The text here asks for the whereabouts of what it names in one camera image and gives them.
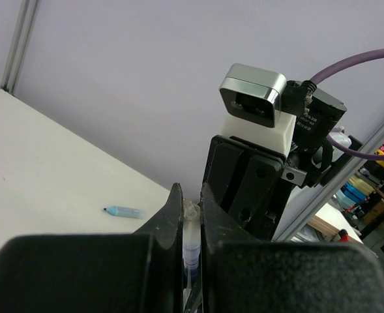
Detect aluminium frame post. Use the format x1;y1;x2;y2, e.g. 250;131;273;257
1;0;40;95
273;115;384;241

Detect purple gel pen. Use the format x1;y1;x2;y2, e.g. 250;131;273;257
183;241;202;312

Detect background clutter shelves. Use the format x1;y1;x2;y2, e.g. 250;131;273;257
308;133;384;261

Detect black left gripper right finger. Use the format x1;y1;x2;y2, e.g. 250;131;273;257
200;185;384;312

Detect left aluminium frame post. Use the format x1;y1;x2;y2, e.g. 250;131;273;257
1;0;40;95

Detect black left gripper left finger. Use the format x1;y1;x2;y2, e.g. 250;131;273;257
0;183;183;312

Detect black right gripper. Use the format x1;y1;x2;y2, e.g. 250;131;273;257
203;135;299;241

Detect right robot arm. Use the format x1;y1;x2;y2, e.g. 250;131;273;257
203;89;351;241

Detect light blue highlighter pen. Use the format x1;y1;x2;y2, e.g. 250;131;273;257
103;206;145;219

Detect right aluminium frame post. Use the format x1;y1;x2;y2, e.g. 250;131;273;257
273;115;384;241

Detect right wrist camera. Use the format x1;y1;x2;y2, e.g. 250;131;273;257
218;63;297;154

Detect transparent pen cap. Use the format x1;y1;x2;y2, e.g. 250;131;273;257
183;199;201;272

